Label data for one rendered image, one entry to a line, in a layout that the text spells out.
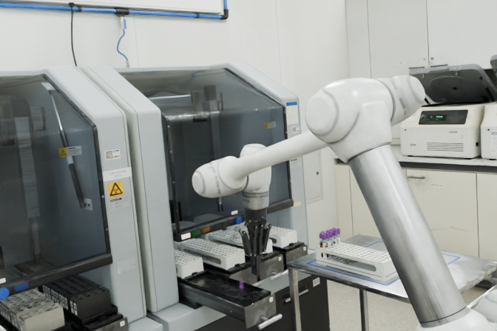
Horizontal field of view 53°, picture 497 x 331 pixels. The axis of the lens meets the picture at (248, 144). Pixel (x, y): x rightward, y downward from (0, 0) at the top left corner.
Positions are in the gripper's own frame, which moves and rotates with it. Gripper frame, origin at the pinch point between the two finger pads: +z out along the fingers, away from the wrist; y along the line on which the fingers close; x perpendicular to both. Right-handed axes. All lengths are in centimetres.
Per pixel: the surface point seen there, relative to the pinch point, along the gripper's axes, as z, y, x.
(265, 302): 8.2, 4.8, 10.8
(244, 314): 9.2, 13.6, 11.3
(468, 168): 3, -222, -45
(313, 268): 5.2, -21.8, 6.3
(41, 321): 5, 66, -16
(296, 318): 27.1, -20.6, -1.4
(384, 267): -1.8, -28.3, 31.9
